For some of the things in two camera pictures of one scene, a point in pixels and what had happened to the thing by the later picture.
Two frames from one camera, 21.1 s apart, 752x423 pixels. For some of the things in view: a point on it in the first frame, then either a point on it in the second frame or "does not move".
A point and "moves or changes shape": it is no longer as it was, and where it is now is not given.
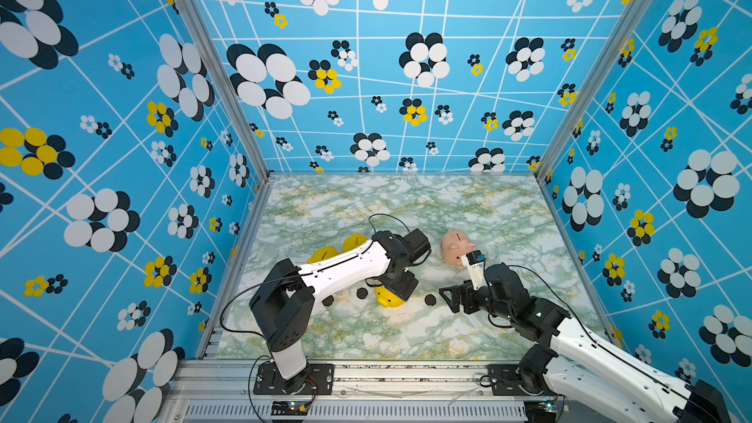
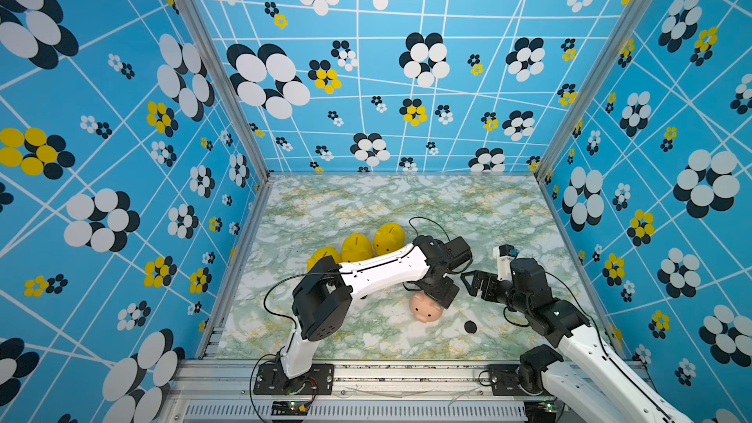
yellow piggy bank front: x=323 y=254 does not move
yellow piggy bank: x=353 y=241 does not move
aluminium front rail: x=223 y=392 does not move
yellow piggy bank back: x=387 y=299 moves or changes shape
